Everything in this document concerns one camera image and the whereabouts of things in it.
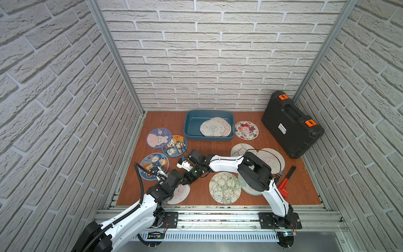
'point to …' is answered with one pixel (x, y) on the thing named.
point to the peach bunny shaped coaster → (227, 127)
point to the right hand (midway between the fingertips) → (185, 182)
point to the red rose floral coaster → (246, 130)
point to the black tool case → (295, 133)
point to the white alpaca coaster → (239, 149)
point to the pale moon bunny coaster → (273, 158)
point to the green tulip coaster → (225, 188)
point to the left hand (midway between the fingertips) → (175, 173)
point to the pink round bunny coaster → (180, 195)
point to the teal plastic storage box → (193, 119)
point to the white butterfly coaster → (212, 127)
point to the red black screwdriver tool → (282, 187)
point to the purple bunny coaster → (158, 138)
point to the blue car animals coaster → (152, 160)
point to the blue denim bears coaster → (175, 146)
